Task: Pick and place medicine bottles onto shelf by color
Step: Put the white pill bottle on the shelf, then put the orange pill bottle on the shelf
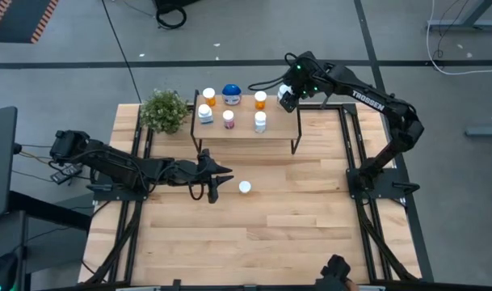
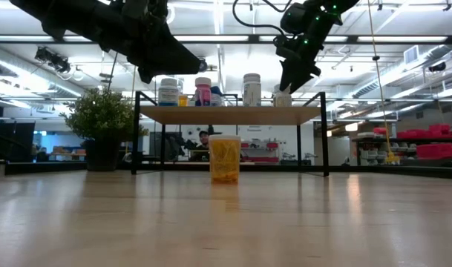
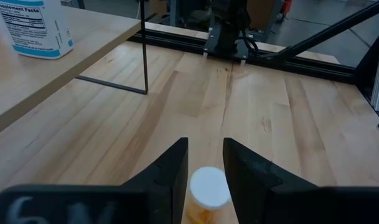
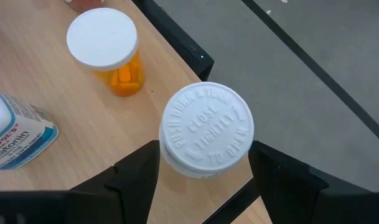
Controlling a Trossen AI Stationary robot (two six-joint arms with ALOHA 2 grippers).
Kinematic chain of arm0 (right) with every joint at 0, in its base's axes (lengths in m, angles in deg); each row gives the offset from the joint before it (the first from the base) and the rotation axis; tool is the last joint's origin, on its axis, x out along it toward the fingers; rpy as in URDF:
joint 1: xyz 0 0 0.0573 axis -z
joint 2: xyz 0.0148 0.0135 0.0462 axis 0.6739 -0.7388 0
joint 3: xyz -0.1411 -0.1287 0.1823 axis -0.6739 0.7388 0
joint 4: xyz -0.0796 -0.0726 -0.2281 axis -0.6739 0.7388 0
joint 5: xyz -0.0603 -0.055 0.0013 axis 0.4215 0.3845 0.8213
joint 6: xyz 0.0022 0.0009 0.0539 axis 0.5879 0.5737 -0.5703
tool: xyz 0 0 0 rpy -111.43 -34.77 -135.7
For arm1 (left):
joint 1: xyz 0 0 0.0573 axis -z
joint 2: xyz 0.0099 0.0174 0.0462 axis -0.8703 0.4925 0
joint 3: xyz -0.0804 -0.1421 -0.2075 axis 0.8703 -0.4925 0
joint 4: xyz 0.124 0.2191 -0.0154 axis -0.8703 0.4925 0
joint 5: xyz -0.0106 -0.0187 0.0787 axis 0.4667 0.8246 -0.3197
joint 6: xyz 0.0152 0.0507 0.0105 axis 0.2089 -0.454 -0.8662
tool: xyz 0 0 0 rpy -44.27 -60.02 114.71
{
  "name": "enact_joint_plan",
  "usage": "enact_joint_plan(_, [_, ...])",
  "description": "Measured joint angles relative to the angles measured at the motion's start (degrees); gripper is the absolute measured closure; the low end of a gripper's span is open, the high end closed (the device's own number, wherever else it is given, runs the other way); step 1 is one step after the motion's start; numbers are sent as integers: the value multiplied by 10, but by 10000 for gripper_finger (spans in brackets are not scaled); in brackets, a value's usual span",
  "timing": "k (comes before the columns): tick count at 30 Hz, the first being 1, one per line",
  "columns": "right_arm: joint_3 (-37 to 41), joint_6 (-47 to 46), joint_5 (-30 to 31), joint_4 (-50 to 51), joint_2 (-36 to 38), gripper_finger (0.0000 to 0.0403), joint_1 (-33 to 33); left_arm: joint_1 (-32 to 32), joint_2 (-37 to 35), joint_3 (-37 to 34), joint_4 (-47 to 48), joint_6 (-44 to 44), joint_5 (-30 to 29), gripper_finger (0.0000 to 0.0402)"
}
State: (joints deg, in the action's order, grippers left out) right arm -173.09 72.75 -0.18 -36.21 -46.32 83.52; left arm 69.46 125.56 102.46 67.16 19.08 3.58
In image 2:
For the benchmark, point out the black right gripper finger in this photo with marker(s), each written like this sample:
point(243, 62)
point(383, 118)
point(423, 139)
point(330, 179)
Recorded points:
point(299, 78)
point(287, 78)

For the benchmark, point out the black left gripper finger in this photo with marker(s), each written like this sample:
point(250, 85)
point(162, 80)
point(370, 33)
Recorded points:
point(159, 63)
point(173, 46)

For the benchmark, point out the white bottle blue label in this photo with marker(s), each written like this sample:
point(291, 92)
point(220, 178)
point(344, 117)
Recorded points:
point(168, 94)

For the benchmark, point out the slim white medicine bottle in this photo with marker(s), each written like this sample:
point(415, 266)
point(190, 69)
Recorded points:
point(252, 92)

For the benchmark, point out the orange pill bottle white cap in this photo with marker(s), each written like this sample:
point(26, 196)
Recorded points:
point(183, 101)
point(225, 159)

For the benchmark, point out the pink medicine bottle white cap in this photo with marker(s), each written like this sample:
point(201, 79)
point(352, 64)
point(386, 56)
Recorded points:
point(203, 94)

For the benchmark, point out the clear jar blue lid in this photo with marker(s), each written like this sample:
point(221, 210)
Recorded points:
point(217, 98)

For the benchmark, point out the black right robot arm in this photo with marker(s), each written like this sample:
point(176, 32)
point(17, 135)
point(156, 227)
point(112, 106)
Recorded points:
point(300, 22)

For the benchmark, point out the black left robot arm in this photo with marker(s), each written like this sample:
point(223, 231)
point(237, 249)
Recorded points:
point(62, 18)

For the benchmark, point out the round black ceiling device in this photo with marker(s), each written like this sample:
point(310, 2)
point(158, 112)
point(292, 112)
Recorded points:
point(204, 66)

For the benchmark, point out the potted green plant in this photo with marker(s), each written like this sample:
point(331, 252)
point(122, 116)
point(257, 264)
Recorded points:
point(99, 115)

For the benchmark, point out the background robot workstation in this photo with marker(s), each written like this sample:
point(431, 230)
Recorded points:
point(259, 152)

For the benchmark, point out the person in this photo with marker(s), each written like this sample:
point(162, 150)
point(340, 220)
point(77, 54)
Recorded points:
point(203, 139)

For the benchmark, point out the black ceiling track light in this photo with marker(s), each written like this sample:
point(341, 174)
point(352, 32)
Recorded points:
point(51, 59)

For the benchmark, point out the white ceiling vent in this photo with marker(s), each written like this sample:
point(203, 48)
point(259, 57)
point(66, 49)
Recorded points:
point(411, 55)

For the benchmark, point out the background desk with blue screen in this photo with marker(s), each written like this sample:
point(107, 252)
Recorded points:
point(58, 144)

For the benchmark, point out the black ceiling speaker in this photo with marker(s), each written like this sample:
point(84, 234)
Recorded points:
point(437, 67)

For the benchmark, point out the black overhead frame bar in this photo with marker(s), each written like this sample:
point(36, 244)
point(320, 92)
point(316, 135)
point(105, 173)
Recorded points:
point(255, 38)

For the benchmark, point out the wooden shelf black metal frame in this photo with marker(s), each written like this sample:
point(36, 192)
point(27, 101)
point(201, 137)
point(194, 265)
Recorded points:
point(229, 115)

